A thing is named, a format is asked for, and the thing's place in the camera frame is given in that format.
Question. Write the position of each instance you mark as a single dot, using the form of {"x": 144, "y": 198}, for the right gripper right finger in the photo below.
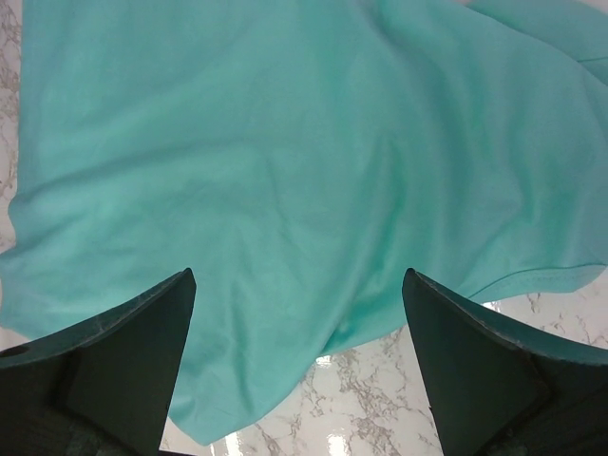
{"x": 497, "y": 386}

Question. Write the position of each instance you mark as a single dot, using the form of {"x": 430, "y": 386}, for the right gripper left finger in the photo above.
{"x": 102, "y": 386}

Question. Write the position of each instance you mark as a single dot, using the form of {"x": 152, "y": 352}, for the teal t shirt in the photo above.
{"x": 299, "y": 157}

